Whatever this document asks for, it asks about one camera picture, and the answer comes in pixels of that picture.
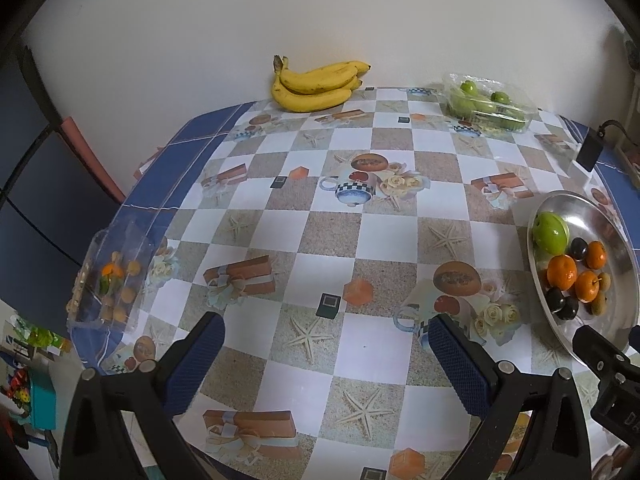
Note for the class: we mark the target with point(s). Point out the orange tangerine with stem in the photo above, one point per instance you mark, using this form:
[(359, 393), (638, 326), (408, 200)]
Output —
[(587, 286)]

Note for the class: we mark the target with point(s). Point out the black charger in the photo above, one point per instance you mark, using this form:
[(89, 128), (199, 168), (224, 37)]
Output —
[(590, 150)]

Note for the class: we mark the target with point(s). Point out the green jujube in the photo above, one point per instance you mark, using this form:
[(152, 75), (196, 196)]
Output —
[(550, 232), (500, 96), (512, 119), (468, 86), (486, 108), (460, 105)]

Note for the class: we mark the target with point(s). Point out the round metal basin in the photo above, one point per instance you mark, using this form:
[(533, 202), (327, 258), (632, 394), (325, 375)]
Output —
[(615, 232)]

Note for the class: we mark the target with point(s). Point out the dark red cherry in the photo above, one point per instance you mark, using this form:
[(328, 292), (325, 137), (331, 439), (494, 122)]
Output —
[(554, 298), (569, 309), (578, 248)]

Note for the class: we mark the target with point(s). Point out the small orange tangerine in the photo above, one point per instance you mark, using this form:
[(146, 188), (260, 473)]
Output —
[(595, 254)]

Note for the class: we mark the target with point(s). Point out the clear plastic kumquat box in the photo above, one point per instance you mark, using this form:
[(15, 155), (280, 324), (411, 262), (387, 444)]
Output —
[(115, 280)]

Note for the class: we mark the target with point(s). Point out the clear plastic clamshell container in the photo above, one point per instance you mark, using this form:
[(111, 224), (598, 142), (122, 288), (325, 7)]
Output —
[(522, 110)]

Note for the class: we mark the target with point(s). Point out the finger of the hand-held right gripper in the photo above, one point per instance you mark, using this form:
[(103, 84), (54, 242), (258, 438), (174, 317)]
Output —
[(634, 336), (595, 347)]

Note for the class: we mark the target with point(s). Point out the yellow banana bunch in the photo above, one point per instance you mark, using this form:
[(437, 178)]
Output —
[(310, 95)]

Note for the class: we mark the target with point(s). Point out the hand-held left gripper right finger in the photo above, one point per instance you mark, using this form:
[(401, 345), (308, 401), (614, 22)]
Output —
[(457, 365)]

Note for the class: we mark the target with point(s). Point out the tan longan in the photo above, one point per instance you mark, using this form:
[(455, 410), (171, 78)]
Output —
[(606, 280)]

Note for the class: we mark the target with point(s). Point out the teal box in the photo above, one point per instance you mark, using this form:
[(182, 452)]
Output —
[(44, 405)]

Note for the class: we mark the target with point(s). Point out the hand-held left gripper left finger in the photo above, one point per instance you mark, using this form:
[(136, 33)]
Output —
[(192, 360)]

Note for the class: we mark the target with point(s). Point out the olive brown longan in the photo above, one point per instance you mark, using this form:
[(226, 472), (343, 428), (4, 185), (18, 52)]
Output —
[(600, 304)]

